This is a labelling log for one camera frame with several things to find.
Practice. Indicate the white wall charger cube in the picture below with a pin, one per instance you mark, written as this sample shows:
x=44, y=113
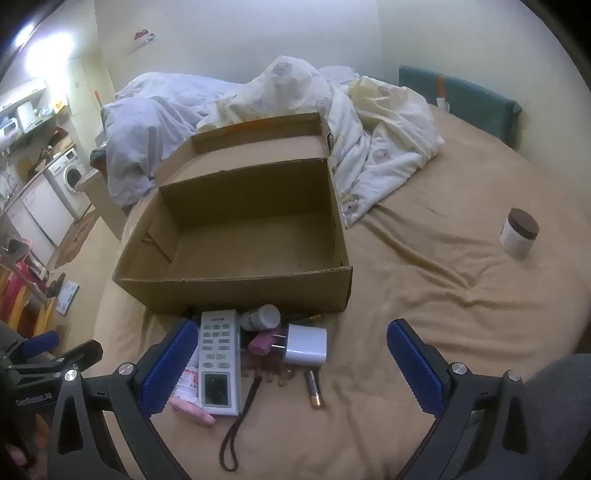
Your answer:
x=304, y=346

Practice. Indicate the green cushion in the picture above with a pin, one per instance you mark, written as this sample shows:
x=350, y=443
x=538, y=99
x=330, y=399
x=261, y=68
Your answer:
x=475, y=99

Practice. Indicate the small cylindrical battery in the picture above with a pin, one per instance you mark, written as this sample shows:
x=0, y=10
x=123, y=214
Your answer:
x=313, y=387

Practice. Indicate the yellow wooden chair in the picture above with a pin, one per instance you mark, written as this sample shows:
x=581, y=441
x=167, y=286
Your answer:
x=46, y=314

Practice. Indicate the white washing machine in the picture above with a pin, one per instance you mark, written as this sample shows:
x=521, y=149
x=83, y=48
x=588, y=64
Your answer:
x=69, y=177

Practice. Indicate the cardboard box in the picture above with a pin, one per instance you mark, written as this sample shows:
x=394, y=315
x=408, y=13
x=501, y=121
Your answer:
x=258, y=286

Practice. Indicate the white tube red label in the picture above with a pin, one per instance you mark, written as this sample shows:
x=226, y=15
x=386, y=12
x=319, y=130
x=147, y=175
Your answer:
x=188, y=381

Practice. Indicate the wall hook decoration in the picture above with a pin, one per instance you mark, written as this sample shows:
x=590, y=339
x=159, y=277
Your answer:
x=144, y=37

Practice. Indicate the pink case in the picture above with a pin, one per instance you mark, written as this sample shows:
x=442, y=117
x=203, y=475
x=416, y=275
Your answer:
x=196, y=412

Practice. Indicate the person's right leg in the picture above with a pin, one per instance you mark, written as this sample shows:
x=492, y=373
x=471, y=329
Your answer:
x=561, y=406

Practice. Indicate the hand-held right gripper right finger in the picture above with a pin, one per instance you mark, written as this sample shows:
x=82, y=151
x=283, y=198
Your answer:
x=415, y=369

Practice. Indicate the small pink plug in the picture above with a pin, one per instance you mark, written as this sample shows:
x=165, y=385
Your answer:
x=260, y=344

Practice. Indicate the cream printed duvet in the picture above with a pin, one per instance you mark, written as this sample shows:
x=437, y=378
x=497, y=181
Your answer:
x=383, y=138

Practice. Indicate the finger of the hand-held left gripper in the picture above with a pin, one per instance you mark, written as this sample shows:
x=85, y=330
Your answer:
x=85, y=353
x=44, y=342

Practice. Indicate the pale blue blanket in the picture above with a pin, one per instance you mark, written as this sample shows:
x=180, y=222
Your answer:
x=138, y=129

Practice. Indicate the dark slipper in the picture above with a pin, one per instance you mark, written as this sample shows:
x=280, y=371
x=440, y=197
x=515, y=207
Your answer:
x=55, y=284

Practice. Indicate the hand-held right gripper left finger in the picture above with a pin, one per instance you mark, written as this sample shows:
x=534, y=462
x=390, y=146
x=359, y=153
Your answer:
x=168, y=367

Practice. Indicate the white low cabinet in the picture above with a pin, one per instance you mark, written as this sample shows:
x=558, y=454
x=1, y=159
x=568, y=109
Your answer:
x=41, y=207

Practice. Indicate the wooden bedside cabinet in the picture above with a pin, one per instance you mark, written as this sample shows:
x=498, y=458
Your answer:
x=104, y=203

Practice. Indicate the white pill bottle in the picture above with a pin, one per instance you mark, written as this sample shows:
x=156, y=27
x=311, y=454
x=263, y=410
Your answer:
x=263, y=316

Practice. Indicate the teal cloth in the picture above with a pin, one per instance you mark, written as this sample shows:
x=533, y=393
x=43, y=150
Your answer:
x=98, y=158

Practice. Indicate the brown floor rug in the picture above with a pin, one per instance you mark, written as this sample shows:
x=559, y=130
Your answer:
x=76, y=237

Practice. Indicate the white remote control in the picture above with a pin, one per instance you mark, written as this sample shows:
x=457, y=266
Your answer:
x=220, y=344

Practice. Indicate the floor scale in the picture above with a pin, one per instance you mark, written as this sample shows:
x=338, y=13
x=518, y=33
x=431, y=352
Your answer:
x=68, y=297

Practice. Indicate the dark brown hair claw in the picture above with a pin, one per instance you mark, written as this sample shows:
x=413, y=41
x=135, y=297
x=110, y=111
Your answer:
x=268, y=369

